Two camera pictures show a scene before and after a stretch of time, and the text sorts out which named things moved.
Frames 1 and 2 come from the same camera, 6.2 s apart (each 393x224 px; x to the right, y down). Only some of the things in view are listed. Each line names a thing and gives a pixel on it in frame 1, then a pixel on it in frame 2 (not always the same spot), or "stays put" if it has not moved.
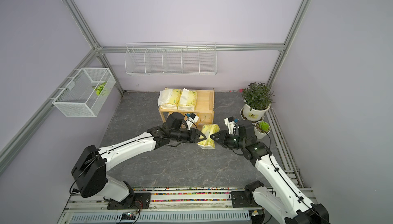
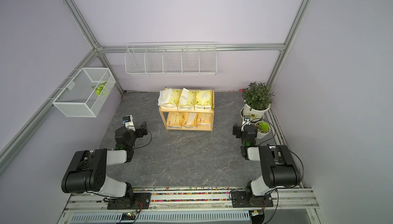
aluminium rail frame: [168, 205] stays put
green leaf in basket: [99, 87] stays put
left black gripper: [194, 133] to [140, 134]
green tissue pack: [187, 101] stays put
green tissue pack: [208, 130] to [203, 100]
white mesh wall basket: [86, 94] stays put
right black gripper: [223, 137] to [238, 129]
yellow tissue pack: [169, 98] stays put
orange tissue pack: [205, 118] stays put
